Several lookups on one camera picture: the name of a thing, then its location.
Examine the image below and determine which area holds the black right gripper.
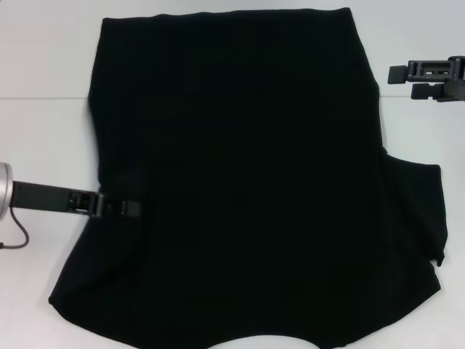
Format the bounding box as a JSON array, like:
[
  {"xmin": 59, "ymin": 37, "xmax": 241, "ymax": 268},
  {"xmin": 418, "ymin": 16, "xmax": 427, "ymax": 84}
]
[{"xmin": 388, "ymin": 55, "xmax": 465, "ymax": 104}]

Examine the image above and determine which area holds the grey left wrist cable with plug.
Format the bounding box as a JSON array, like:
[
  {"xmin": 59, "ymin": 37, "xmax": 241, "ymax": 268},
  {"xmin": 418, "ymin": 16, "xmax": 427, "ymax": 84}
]
[{"xmin": 0, "ymin": 206, "xmax": 31, "ymax": 251}]

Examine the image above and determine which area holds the black t-shirt with FREE print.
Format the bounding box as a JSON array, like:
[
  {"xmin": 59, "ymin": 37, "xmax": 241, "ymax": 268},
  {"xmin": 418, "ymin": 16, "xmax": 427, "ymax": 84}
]
[{"xmin": 48, "ymin": 7, "xmax": 451, "ymax": 349}]

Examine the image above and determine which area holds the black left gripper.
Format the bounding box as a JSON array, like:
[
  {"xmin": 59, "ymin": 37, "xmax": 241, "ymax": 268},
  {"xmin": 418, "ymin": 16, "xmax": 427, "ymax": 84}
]
[{"xmin": 12, "ymin": 181, "xmax": 142, "ymax": 218}]

